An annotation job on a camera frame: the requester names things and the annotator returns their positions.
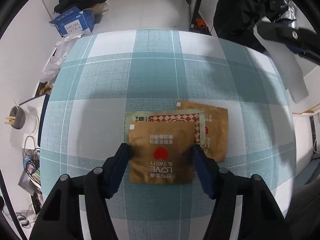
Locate grey paper strip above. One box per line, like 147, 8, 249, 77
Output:
253, 23, 309, 103

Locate brown snack packet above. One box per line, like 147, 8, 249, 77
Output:
129, 121, 195, 185
176, 101, 228, 162

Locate brown snack packet front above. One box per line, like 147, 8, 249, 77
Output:
129, 121, 195, 185

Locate red patterned snack packet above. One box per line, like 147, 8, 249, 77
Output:
124, 109, 206, 145

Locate black hanging coat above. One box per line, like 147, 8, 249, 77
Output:
213, 0, 284, 53

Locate grey pen cup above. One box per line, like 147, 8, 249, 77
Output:
5, 103, 25, 130

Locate teal plaid tablecloth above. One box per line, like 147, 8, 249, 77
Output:
39, 29, 297, 240

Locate grey plastic bag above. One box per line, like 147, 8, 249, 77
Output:
40, 31, 84, 83

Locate blue cardboard box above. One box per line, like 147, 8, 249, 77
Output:
49, 7, 95, 37

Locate brown cardboard box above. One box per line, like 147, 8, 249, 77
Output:
90, 2, 109, 16

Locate tangled cables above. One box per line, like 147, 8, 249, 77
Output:
22, 135, 41, 178

